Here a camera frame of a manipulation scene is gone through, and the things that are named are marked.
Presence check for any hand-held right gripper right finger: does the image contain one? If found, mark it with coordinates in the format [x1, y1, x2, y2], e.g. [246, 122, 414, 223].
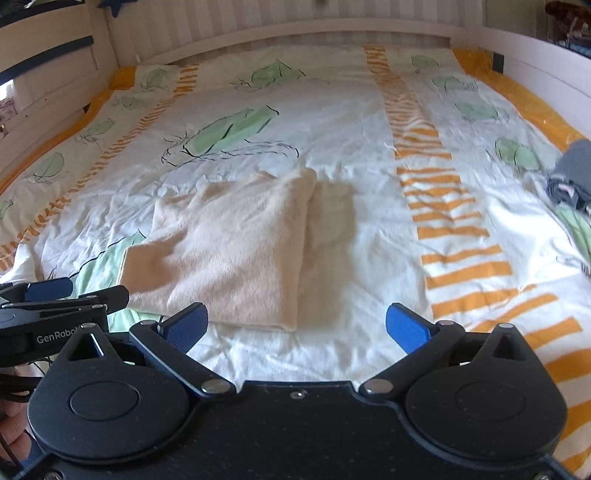
[359, 302, 539, 398]

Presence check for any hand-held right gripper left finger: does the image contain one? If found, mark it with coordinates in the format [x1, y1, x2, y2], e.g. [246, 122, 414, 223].
[54, 302, 235, 398]

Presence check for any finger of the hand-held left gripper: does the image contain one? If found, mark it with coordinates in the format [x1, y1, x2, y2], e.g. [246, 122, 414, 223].
[0, 277, 75, 305]
[0, 285, 130, 319]

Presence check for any beige knit sweater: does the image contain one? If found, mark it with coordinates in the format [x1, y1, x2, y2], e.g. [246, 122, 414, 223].
[117, 168, 357, 332]

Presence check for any pile of grey clothes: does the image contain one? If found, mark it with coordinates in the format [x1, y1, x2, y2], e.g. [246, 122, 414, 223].
[546, 138, 591, 209]

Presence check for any person's left hand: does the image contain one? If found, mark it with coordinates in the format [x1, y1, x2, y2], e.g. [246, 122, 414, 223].
[0, 401, 37, 462]

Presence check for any white leaf-print duvet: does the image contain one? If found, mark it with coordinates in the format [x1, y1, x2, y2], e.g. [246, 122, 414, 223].
[0, 44, 591, 476]

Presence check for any orange bed sheet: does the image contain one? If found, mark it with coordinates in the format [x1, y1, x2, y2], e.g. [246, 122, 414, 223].
[0, 46, 591, 195]

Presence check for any dark blue star decoration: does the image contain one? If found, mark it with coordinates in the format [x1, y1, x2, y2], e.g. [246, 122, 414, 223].
[97, 0, 139, 17]

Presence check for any white rack with blue rail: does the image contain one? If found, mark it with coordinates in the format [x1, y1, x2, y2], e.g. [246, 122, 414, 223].
[0, 28, 112, 162]

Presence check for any blue-framed wall shelf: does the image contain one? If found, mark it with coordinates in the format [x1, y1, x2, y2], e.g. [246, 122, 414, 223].
[544, 0, 591, 49]

